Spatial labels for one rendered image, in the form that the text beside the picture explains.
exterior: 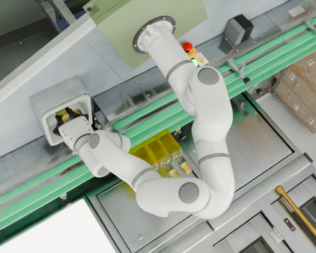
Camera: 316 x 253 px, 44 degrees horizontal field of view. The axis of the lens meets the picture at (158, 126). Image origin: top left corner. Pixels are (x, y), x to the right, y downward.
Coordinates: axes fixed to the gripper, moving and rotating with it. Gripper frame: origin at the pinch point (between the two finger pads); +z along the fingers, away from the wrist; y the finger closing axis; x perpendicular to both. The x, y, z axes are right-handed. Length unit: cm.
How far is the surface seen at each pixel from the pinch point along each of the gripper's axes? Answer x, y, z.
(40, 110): 10.6, -7.8, -3.9
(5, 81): 15.1, -12.8, 10.3
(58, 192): -28.3, -12.6, -8.2
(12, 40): -21, 6, 82
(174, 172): -27.0, 27.9, -27.4
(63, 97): 11.0, 0.7, -3.1
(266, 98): -300, 318, 144
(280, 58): -17, 100, -11
